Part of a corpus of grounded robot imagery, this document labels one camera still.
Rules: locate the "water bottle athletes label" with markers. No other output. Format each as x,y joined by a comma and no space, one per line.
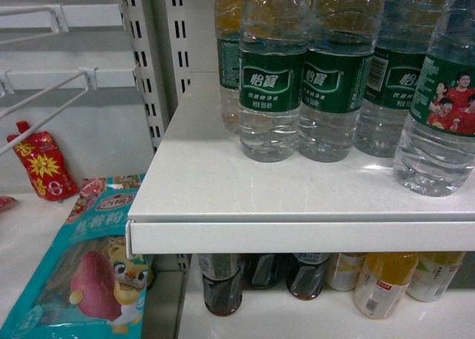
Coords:
435,154

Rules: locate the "white upper shelf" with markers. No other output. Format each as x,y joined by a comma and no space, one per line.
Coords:
201,194

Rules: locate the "water bottle green label front-left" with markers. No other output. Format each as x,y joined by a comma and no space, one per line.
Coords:
273,45

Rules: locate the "white slotted shelf upright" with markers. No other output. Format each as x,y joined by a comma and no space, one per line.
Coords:
139,22

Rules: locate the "water bottle green barcode label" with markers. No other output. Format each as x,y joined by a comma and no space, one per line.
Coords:
402,43

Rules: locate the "dark drink bottle middle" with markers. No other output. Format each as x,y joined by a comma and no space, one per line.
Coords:
263,271

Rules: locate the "dark drink bottle left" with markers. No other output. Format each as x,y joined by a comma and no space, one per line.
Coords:
222,282

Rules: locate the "dark drink bottle blue label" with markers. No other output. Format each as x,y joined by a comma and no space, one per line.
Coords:
305,277

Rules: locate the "white yellow drink bottle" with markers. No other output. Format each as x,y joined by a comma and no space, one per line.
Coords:
343,270

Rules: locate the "yellow tea bottle green label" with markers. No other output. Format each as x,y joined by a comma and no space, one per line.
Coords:
227,14

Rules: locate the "orange juice bottle white label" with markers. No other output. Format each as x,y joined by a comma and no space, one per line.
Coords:
383,281

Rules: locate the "teal sweet potato noodle bag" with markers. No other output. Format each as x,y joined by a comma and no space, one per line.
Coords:
86,286

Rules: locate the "red spouted sauce pouch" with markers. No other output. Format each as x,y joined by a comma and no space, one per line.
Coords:
45,167

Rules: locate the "yellow tea bottle white label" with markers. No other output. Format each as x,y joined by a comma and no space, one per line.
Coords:
433,274

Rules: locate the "red packet edge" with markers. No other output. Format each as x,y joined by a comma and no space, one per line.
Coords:
7,203

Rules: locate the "white wire hook rack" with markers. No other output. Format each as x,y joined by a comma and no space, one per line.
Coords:
74,46

